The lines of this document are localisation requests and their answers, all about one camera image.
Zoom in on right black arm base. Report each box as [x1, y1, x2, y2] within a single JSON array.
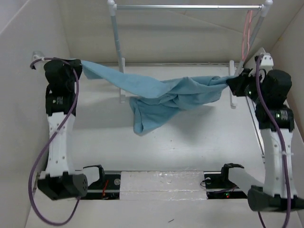
[[200, 172, 247, 200]]

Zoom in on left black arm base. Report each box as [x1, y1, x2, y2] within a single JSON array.
[[81, 172, 121, 200]]

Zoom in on aluminium rail right side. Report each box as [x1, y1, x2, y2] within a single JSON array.
[[246, 97, 265, 162]]

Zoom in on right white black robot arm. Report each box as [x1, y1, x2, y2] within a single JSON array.
[[219, 69, 304, 212]]

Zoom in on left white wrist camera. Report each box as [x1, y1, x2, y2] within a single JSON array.
[[32, 51, 46, 64]]

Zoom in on pink clothes hanger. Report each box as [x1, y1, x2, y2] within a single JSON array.
[[241, 10, 253, 61]]

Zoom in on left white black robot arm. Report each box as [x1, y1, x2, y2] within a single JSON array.
[[38, 59, 106, 200]]

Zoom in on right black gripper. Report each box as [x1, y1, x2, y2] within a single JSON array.
[[227, 68, 268, 105]]

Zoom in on light blue trousers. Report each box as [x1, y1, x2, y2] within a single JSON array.
[[81, 60, 230, 135]]

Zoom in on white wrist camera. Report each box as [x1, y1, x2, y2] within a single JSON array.
[[255, 53, 274, 73], [32, 51, 46, 64]]

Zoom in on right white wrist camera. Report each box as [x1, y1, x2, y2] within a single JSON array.
[[255, 53, 274, 73]]

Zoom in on white and silver clothes rack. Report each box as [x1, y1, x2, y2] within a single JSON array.
[[106, 0, 274, 109]]

